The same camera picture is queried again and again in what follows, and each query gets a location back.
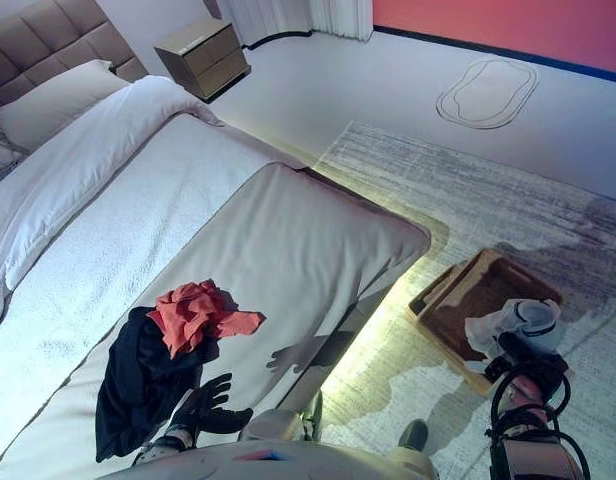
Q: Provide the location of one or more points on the grey bed base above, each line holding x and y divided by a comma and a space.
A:
348, 340

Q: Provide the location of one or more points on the red garment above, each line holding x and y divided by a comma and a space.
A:
193, 315

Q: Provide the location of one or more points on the plain white pillow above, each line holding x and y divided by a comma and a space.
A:
58, 105

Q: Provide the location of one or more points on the brown rectangular laundry basket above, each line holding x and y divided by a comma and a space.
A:
463, 295

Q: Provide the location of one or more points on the grey striped area rug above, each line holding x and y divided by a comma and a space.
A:
488, 200

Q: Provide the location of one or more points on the white pleated curtain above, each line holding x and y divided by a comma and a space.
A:
298, 15

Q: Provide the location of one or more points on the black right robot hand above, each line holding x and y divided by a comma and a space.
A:
533, 370

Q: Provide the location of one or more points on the brown two-drawer nightstand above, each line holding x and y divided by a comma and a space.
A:
208, 60

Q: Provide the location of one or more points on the brown padded headboard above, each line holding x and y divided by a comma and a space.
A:
48, 35

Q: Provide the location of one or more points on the white textured bed sheet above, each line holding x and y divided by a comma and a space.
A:
138, 215

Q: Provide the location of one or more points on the left robot leg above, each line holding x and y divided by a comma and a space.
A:
273, 422

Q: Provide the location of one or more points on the white garment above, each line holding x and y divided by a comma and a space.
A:
493, 325

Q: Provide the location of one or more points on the grey robot torso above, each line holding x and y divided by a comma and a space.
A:
268, 462

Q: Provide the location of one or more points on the oval outlined floor mat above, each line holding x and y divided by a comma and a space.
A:
488, 92

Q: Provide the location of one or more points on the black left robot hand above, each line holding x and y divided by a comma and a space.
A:
203, 410

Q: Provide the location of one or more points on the black garment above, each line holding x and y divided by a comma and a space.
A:
138, 385

